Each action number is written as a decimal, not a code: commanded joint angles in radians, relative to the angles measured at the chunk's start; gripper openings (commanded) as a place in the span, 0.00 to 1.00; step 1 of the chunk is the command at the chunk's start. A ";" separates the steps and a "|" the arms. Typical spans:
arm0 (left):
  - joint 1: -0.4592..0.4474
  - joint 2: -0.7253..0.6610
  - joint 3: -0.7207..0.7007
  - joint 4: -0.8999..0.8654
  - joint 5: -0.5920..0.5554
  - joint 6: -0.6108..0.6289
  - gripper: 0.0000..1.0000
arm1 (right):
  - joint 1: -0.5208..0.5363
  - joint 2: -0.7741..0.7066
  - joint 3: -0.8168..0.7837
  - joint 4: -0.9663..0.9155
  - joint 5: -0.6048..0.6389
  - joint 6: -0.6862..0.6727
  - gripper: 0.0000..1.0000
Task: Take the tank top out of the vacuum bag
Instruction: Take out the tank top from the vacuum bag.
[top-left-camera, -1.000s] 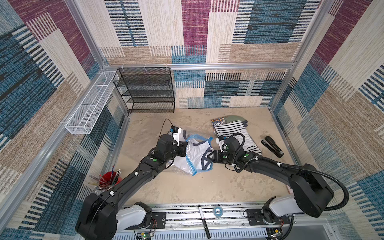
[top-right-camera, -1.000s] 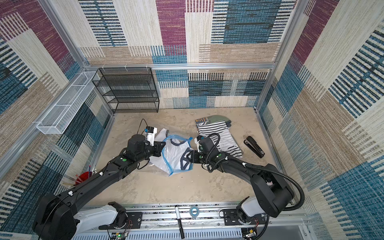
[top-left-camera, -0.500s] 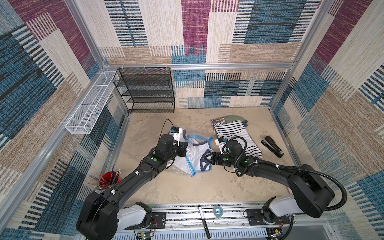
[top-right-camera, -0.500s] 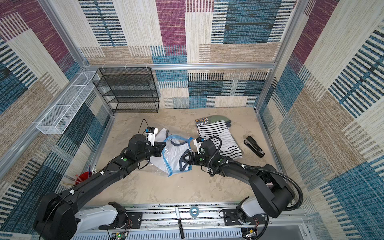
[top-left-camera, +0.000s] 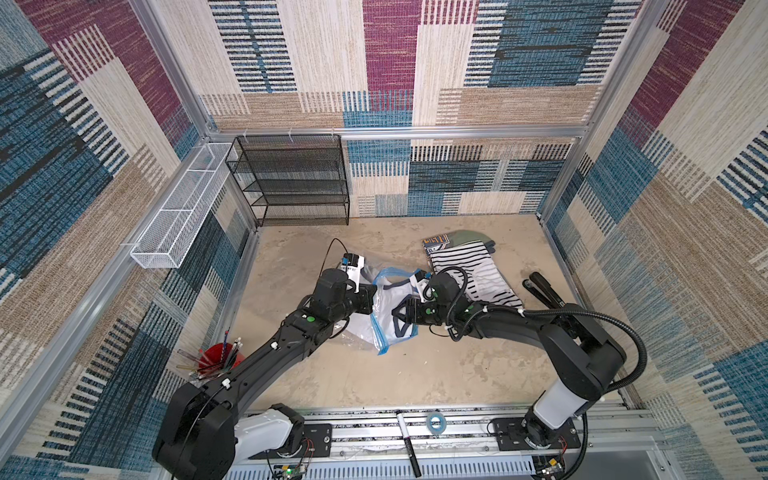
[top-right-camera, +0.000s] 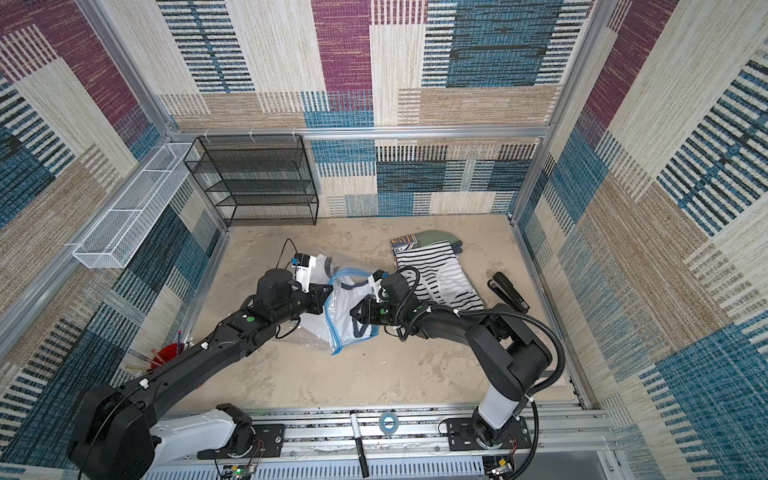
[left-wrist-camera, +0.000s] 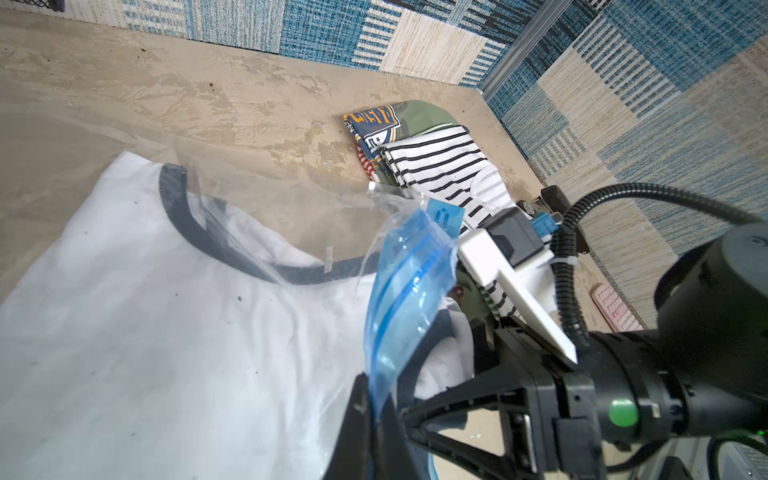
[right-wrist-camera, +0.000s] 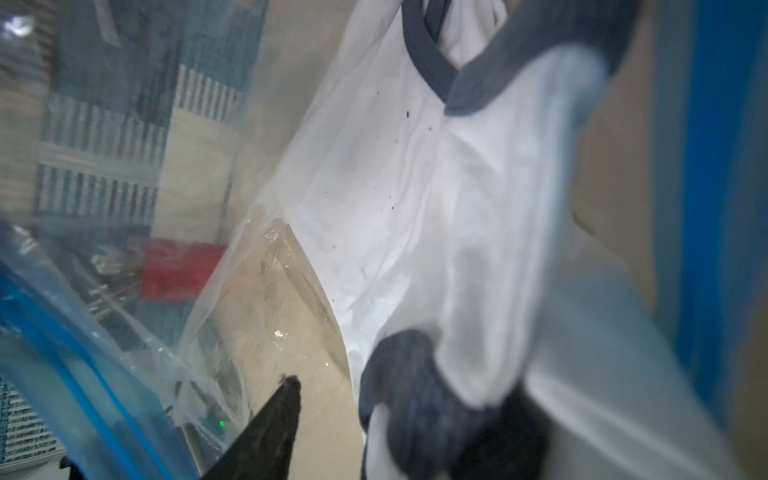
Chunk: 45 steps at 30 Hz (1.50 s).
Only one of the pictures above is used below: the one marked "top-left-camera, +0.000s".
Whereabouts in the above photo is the clear vacuum bag blue zipper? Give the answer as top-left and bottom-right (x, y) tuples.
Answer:
(339, 253), (430, 355)

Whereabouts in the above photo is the white tank top navy trim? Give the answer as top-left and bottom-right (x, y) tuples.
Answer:
(342, 277), (418, 355)

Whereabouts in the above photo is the black white striped garment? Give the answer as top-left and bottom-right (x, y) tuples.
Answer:
(427, 241), (523, 308)

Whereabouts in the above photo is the green garment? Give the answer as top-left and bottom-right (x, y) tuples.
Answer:
(422, 230), (496, 254)

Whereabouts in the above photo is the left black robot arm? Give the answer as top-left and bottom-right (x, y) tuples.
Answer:
(152, 269), (377, 479)

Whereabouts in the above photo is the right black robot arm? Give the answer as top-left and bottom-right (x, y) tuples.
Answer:
(386, 267), (648, 449)

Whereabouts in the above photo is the black stapler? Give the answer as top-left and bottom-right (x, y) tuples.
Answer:
(522, 271), (566, 309)

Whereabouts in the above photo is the blue tape roll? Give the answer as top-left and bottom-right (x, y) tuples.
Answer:
(426, 411), (447, 436)

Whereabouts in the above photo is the black marker pen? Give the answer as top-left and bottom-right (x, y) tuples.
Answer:
(396, 411), (422, 478)

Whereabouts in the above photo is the red pencil cup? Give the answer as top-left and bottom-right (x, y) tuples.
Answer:
(176, 331), (245, 381)

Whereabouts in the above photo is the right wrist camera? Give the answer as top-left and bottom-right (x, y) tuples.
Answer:
(410, 270), (432, 303)

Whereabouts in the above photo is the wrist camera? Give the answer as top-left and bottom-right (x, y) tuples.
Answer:
(340, 253), (365, 293)
(410, 270), (432, 303)

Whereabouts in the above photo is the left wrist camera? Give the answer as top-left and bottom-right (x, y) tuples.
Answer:
(340, 253), (365, 293)

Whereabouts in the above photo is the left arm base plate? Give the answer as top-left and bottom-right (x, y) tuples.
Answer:
(278, 423), (333, 458)

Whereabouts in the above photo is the black wire mesh shelf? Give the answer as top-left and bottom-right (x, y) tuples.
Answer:
(226, 134), (351, 227)

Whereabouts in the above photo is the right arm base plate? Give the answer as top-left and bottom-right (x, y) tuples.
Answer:
(486, 416), (582, 451)

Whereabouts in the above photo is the white wire mesh basket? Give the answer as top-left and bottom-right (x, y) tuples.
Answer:
(131, 143), (231, 269)

